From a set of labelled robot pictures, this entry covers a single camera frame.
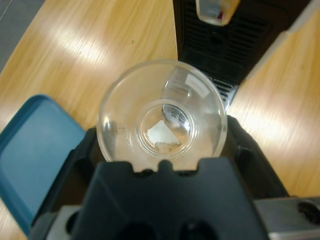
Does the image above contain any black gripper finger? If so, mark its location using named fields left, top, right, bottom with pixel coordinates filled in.
left=31, top=125, right=111, bottom=227
left=214, top=115, right=291, bottom=200

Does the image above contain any clear glass cup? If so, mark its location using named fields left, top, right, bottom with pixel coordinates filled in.
left=96, top=59, right=229, bottom=173

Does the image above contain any white capsule coffee machine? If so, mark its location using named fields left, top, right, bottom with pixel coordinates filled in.
left=172, top=0, right=320, bottom=112

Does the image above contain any teal plastic tray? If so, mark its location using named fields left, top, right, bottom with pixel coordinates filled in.
left=0, top=93, right=88, bottom=237

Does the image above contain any metal drip tray grate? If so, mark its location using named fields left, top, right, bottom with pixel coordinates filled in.
left=178, top=0, right=273, bottom=112

